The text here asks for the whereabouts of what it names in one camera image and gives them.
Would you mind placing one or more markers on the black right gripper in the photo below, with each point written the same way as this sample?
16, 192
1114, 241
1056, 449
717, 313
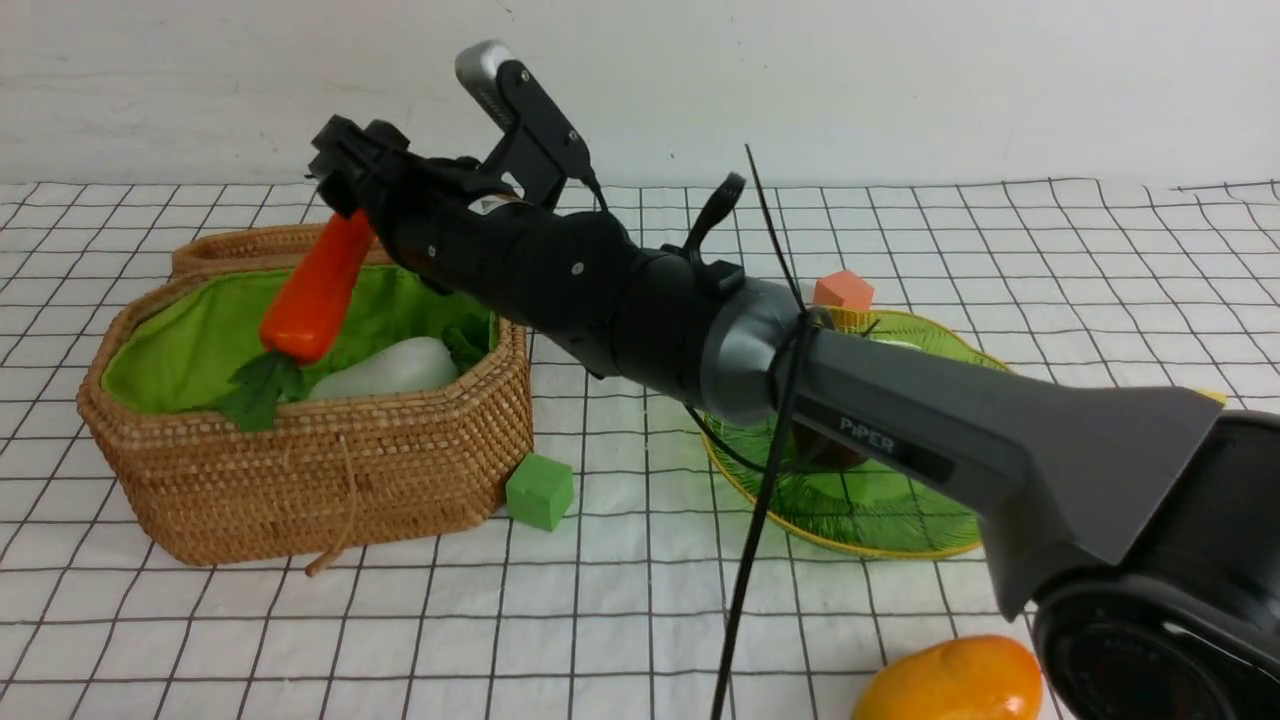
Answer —
451, 221

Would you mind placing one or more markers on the orange toy carrot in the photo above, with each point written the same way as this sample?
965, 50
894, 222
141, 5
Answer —
301, 325

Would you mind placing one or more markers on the orange toy mango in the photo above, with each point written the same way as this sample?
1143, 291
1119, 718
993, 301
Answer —
972, 677

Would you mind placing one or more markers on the dark purple toy fruit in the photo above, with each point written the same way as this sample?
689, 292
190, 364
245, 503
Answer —
821, 453

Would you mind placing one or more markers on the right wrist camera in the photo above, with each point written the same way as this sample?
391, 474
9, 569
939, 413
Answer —
541, 149

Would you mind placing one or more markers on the white toy radish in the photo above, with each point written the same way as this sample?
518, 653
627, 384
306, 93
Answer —
418, 364

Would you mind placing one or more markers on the green glass leaf plate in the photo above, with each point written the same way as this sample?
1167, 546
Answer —
859, 507

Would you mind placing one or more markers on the orange foam cube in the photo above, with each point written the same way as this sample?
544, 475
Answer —
844, 289

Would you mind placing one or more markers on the woven rattan basket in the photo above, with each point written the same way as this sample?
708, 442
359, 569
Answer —
224, 456

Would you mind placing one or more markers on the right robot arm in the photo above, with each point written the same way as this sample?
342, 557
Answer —
1141, 521

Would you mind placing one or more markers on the green foam cube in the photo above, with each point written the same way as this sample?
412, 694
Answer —
540, 491

